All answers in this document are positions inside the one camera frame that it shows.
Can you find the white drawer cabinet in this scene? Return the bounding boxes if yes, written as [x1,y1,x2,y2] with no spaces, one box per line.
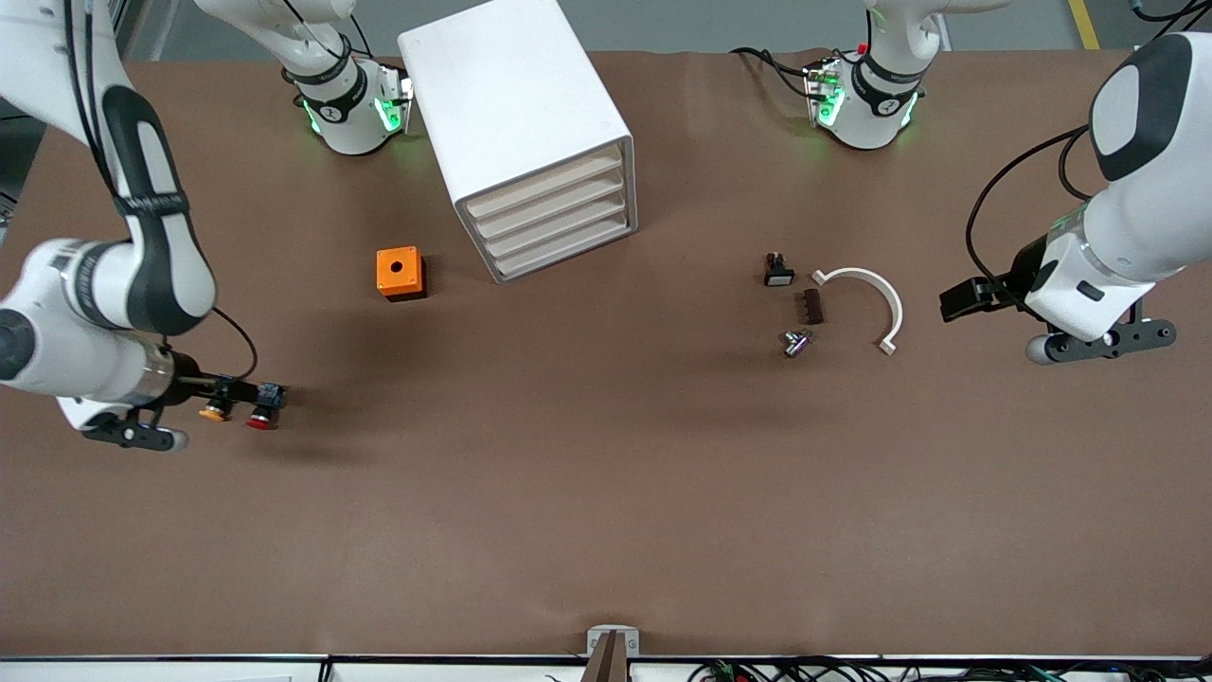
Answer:
[397,0,638,284]

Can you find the red mushroom push button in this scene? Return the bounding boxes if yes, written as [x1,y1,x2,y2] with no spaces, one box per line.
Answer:
[245,383,289,431]

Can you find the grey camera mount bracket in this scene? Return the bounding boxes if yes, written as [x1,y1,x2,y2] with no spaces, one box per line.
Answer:
[582,624,641,682]

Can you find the black cable bundle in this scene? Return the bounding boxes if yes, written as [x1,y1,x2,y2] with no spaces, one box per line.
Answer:
[689,657,1212,682]

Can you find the orange button enclosure box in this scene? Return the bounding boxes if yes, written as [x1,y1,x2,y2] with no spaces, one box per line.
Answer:
[376,246,428,303]

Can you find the white table edge rail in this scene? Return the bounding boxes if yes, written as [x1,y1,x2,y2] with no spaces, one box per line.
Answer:
[0,655,1212,682]

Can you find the black base power cable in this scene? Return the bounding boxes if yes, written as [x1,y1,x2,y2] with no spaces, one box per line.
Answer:
[729,45,817,99]

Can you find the brown table cover sheet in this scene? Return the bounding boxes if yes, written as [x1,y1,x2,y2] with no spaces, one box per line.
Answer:
[0,47,1212,659]

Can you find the white curved plastic bracket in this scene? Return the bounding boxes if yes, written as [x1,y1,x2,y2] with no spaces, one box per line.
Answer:
[811,266,905,357]

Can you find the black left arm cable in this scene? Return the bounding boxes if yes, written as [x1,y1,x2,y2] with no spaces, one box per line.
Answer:
[965,125,1095,314]

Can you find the white plastic drawer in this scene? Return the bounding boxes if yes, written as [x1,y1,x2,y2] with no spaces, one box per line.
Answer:
[490,213,633,279]
[481,192,630,259]
[462,149,626,221]
[472,170,628,240]

